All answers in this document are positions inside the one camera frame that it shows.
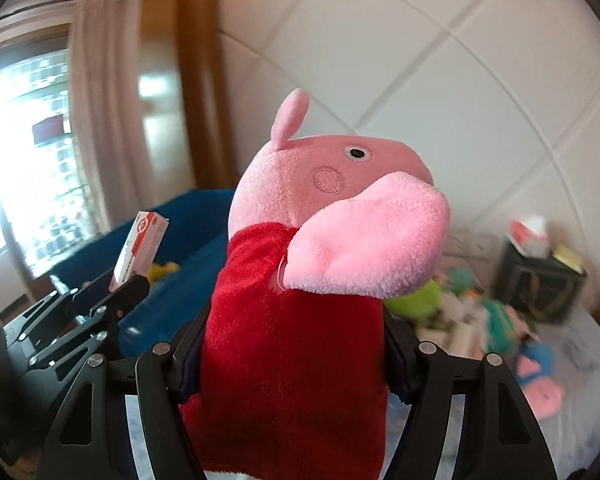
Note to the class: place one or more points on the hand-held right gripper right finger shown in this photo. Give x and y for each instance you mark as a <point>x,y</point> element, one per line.
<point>402,370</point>

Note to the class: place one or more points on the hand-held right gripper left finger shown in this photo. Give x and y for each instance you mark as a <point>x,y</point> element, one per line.
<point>185,365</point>

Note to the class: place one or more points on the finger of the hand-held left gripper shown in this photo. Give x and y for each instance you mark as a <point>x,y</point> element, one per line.
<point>125,295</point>
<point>45,310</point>

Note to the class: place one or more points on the slim white red box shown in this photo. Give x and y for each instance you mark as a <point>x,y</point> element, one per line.
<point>140,245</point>

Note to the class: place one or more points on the blue storage container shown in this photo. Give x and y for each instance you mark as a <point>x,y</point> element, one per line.
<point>190,270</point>

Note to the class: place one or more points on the pig plush red dress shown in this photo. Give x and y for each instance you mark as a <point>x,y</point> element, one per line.
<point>290,360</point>

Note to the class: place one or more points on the pig plush blue outfit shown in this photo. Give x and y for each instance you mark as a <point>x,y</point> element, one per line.
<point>537,360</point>

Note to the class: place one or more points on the yellow plastic toy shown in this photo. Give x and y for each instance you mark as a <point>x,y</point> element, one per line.
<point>162,271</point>

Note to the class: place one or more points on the green plush toy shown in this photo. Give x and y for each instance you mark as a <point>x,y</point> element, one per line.
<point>415,302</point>

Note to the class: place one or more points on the window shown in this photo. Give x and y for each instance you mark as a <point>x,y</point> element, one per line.
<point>30,160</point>

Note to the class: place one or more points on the tissue pack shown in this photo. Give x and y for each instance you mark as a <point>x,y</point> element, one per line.
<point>530,240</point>

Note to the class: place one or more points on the white curtain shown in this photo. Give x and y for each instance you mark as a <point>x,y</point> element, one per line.
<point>105,110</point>

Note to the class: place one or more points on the yellow notepad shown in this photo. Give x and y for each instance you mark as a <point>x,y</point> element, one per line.
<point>569,258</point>

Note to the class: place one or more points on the wooden headboard post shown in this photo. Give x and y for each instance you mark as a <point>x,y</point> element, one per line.
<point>200,85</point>

